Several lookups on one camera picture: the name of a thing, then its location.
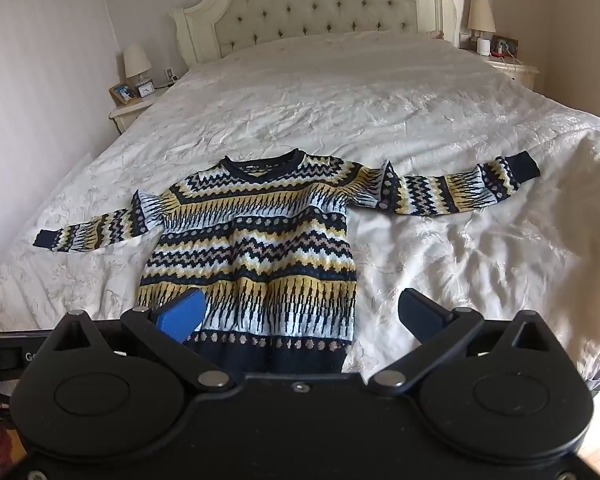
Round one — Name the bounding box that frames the table lamp with cream shade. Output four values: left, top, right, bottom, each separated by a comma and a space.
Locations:
123, 43, 153, 87
467, 0, 497, 40

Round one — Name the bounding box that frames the wooden picture frame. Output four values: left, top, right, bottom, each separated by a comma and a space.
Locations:
108, 82, 134, 107

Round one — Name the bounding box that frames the cream nightstand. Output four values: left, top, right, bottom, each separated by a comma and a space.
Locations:
108, 86, 175, 135
481, 54, 541, 92

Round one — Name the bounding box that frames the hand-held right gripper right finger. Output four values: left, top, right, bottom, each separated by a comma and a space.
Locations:
369, 288, 557, 394

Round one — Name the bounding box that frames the navy yellow patterned knit sweater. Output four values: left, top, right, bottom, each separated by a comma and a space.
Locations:
32, 148, 542, 376

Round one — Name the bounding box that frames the cream tufted bed headboard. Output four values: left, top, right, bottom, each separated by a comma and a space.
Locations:
172, 0, 462, 67

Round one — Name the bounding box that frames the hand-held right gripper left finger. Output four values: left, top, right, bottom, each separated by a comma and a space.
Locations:
44, 287, 232, 392

